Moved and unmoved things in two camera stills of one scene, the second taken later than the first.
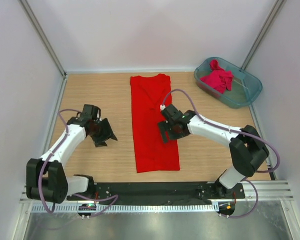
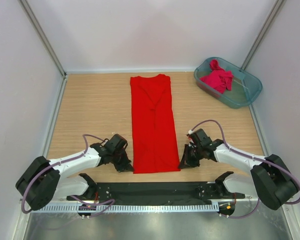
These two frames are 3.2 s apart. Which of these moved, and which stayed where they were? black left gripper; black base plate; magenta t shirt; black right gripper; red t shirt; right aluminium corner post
Moved: black left gripper; black right gripper
Stayed: right aluminium corner post; red t shirt; magenta t shirt; black base plate
